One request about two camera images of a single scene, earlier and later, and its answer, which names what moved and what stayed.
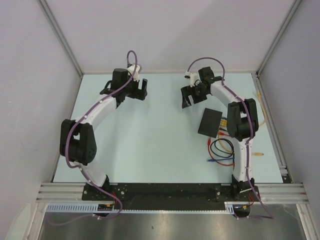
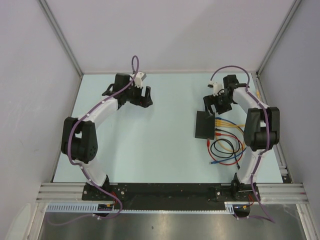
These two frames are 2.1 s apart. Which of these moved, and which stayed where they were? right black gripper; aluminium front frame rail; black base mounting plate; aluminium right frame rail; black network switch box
Moved: right black gripper; black network switch box
Stayed: black base mounting plate; aluminium front frame rail; aluminium right frame rail
